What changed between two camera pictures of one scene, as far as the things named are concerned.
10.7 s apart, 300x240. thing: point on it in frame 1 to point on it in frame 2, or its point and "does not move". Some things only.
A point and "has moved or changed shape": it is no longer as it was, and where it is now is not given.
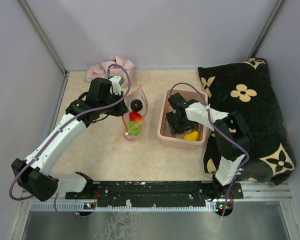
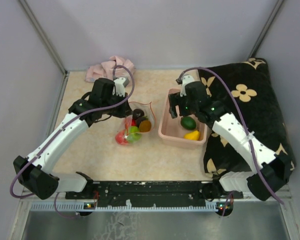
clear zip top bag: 137,103 has moved or changed shape
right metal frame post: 267,27 does not move
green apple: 134,128 has moved or changed shape
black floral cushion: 245,89 does not move
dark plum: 136,105 to 137,113
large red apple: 134,116 to 133,122
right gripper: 171,116 to 175,99
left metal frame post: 27,8 does not move
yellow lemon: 193,136 does not move
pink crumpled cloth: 115,66 does not move
